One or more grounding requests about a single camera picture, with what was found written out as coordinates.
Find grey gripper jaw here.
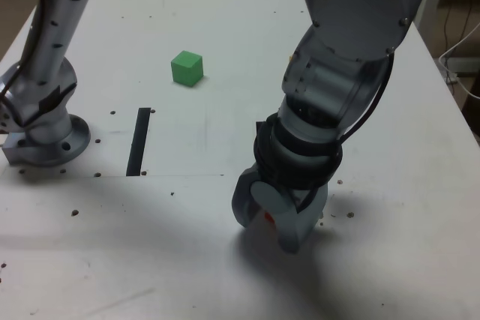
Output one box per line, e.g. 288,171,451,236
250,180,330,254
231,165,263,228

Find green cube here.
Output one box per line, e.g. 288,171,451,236
170,50,205,88

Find black tape strip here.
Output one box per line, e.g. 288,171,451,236
125,107,152,178

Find white cable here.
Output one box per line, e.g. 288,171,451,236
438,22,480,100

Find thin black cable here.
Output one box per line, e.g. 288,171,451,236
443,4,474,55

